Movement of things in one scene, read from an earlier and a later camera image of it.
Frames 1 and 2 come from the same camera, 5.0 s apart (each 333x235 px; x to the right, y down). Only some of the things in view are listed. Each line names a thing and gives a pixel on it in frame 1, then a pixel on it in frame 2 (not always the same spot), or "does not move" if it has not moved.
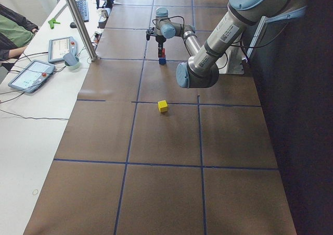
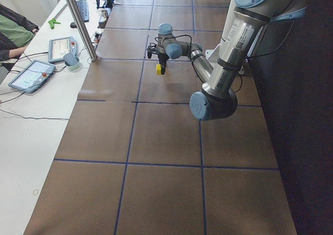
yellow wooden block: (162, 106) to (158, 69)
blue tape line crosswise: (176, 103) does not move
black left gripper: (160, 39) to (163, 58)
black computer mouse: (73, 25) does not move
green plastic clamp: (52, 22) does not move
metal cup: (104, 13) does not move
